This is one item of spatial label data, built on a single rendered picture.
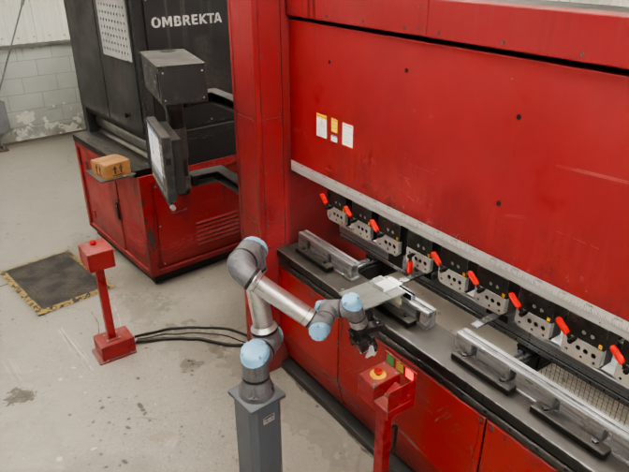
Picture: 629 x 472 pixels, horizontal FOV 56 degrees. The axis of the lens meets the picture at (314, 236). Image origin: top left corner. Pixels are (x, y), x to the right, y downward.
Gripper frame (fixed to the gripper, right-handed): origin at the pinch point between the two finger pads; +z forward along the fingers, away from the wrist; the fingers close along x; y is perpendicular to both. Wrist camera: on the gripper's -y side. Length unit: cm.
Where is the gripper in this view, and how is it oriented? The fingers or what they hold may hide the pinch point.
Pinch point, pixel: (373, 352)
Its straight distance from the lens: 260.6
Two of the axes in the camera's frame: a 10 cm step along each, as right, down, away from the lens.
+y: -7.7, 5.5, -3.4
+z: 2.8, 7.6, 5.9
